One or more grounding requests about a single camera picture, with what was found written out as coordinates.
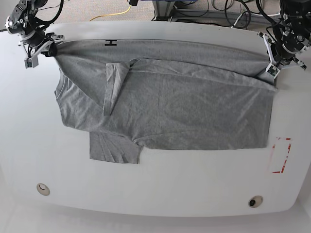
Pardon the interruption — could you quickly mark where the yellow cable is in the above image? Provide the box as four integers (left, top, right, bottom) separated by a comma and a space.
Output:
89, 2, 133, 22

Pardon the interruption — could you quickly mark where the white cable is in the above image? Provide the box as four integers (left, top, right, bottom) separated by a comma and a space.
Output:
229, 11, 284, 29

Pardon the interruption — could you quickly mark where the red tape rectangle marking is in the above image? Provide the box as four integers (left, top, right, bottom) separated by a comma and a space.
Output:
269, 137, 292, 174

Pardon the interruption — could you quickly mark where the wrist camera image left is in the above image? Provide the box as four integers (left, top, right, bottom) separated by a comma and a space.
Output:
24, 56, 38, 69

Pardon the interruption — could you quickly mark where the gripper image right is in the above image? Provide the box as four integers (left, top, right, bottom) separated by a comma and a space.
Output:
258, 31, 307, 70

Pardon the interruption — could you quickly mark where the table grommet hole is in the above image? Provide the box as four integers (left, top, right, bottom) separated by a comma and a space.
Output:
36, 183, 51, 196
248, 196, 263, 208

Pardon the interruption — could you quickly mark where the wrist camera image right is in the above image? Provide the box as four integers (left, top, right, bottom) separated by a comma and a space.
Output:
265, 64, 280, 79

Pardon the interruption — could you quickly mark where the left table grommet hole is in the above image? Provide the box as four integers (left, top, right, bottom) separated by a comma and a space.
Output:
36, 183, 51, 196

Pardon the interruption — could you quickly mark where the aluminium frame base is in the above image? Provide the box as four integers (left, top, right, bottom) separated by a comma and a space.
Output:
152, 0, 269, 29

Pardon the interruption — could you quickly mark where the right table grommet hole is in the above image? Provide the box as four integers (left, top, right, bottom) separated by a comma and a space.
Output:
248, 196, 263, 208

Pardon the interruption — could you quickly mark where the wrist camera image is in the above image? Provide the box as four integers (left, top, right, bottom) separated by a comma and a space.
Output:
265, 64, 280, 79
24, 56, 38, 69

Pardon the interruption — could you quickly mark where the grey t-shirt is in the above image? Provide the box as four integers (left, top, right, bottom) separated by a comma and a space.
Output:
55, 40, 276, 164

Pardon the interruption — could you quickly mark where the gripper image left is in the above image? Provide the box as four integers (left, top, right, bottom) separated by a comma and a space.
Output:
19, 31, 65, 58

